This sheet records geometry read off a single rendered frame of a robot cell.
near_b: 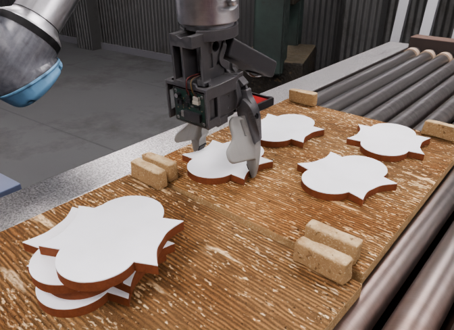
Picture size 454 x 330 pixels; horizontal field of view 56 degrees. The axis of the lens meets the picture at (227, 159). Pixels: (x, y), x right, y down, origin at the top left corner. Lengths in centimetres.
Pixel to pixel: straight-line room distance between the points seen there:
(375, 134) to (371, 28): 296
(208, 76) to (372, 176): 26
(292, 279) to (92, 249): 19
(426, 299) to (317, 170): 23
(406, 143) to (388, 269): 28
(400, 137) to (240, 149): 30
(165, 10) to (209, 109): 452
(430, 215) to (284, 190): 19
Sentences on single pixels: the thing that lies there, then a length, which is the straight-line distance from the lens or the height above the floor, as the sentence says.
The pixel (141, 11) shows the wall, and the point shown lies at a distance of 529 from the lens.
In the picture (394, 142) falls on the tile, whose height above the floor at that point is 95.
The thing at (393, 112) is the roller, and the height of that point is 91.
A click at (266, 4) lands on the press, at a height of 85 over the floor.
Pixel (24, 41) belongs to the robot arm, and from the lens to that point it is 80.
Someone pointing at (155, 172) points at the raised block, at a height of 96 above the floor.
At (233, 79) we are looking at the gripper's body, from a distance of 54.
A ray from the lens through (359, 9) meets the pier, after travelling 370.
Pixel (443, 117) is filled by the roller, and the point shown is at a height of 92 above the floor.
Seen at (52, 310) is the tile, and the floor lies 94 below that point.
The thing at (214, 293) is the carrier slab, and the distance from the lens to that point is 42.
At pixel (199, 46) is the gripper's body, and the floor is 112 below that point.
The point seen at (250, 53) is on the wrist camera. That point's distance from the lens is 58.
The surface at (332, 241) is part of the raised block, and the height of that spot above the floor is 96.
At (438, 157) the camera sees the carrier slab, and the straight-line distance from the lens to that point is 73.
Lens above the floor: 123
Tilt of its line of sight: 27 degrees down
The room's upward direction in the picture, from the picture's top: straight up
